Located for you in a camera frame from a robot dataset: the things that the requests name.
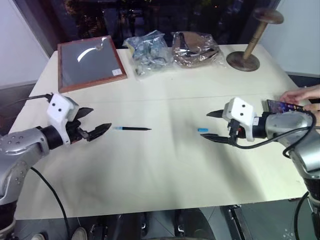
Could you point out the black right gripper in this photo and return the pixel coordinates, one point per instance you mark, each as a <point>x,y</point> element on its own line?
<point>235,132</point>

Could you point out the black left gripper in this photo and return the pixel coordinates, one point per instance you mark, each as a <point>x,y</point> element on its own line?
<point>76,132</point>

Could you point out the dark smartphone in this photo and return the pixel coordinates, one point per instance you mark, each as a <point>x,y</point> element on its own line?
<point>282,107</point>

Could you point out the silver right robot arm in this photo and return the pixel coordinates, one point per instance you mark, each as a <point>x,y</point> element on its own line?
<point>285,125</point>

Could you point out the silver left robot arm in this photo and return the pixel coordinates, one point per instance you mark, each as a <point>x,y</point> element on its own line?
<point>22,143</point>

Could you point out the blue pen cap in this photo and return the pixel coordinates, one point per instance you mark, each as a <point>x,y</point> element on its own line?
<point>203,130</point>

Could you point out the black uncapped pen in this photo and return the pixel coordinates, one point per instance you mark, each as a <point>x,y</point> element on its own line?
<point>135,129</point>

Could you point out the person's bare hand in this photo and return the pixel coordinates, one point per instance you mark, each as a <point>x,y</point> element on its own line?
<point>300,93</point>
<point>313,108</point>

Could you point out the wooden hat stand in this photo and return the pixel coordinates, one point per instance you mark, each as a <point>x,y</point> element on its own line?
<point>243,58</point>

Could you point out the plastic bag of brown items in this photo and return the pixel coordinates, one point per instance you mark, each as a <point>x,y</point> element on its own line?
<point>195,51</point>

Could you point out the plastic bag of blue-grey items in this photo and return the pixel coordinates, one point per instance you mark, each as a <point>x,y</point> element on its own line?
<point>150,55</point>

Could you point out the white shoe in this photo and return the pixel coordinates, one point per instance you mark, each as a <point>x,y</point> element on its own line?
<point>40,236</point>
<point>80,234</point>

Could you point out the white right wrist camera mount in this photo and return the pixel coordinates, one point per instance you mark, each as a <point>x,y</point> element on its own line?
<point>240,110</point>

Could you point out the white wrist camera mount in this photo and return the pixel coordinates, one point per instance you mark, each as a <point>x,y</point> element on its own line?
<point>240,110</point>
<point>60,107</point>

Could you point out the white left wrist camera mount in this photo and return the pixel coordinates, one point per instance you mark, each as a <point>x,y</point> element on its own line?
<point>60,107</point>

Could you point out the wooden framed glass picture frame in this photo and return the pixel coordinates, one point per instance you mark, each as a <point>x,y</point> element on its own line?
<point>90,62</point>

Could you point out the black metal frame under table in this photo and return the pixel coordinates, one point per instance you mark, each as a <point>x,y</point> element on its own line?
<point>237,222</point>

